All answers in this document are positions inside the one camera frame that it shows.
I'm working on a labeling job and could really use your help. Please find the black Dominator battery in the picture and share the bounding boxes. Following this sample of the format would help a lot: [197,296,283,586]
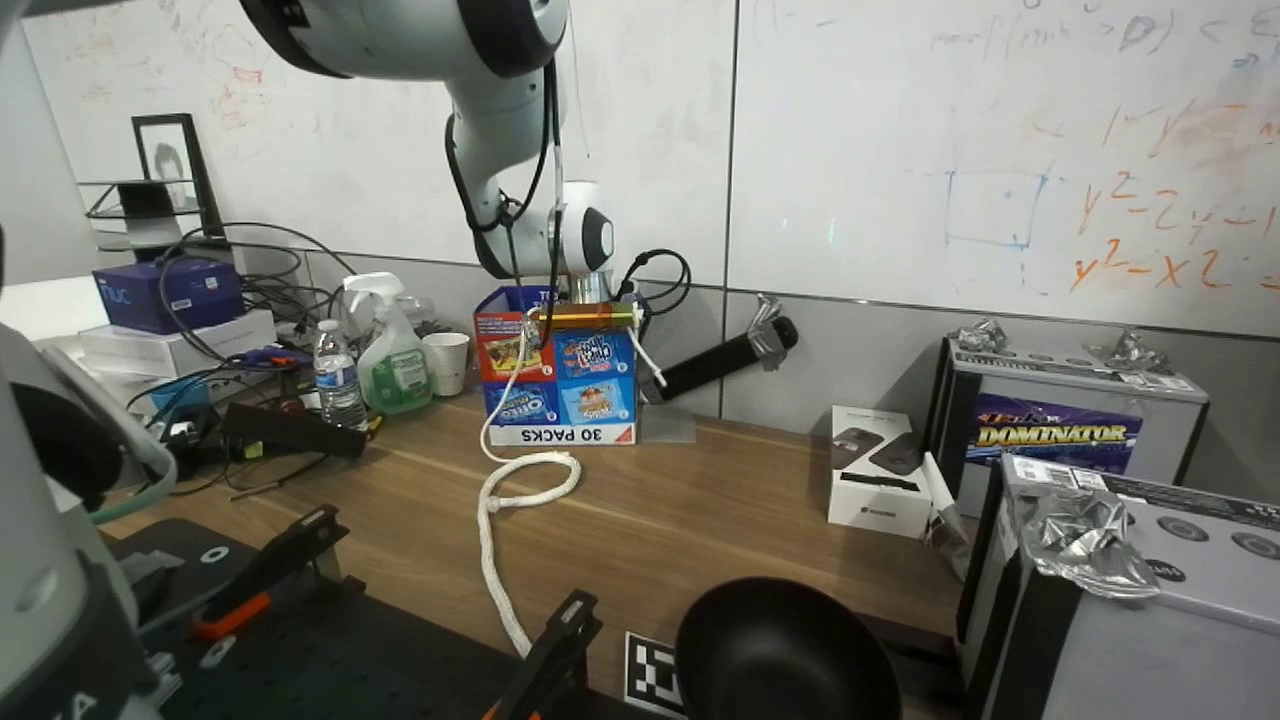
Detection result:
[920,328,1217,527]

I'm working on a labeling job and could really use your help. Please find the black white fiducial tag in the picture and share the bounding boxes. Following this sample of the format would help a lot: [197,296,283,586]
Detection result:
[620,627,691,720]

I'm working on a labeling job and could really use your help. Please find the black perforated board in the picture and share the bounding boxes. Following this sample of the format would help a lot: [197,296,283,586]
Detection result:
[108,515,633,720]

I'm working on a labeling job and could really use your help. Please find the thick white rope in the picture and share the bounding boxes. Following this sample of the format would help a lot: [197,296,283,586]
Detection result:
[471,443,587,661]

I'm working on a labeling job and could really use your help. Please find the black picture frame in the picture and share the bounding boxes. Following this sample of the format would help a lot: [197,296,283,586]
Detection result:
[128,107,229,245]

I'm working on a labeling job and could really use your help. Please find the clear water bottle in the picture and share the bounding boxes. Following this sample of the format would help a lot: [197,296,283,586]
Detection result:
[310,315,368,431]

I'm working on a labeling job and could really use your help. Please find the black hand tool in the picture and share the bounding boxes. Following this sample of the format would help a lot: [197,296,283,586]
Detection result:
[169,397,373,482]

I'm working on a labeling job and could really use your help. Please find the yellow wrist camera bar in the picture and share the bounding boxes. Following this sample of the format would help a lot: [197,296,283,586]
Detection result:
[527,301,644,336]

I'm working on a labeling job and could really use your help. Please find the white phone box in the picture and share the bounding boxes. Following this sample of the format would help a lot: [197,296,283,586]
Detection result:
[824,401,959,544]

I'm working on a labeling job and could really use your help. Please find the black orange clamp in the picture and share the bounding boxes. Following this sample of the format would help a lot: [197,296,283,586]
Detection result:
[190,500,357,650]
[485,588,608,720]

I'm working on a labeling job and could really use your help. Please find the blue carton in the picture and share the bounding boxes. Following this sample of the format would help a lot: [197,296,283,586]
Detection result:
[89,258,254,339]

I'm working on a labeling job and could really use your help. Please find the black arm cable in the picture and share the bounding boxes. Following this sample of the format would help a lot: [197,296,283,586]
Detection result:
[441,58,699,321]

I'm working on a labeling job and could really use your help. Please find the white flat box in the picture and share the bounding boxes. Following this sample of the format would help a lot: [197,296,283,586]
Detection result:
[35,310,281,393]

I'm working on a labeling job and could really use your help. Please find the black handheld tool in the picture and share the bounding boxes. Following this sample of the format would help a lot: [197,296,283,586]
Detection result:
[650,310,803,406]

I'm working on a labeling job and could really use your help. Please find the blue cardboard snack box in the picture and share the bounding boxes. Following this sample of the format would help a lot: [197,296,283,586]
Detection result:
[468,284,644,454]

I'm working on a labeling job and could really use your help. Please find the crumpled silver foil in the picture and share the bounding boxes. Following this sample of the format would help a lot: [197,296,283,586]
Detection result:
[1006,455,1164,603]

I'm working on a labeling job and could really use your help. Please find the grey silver battery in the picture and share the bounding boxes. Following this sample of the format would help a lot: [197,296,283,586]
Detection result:
[956,450,1280,720]

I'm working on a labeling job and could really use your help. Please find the black bowl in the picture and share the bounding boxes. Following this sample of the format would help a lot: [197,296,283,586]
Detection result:
[671,573,905,720]

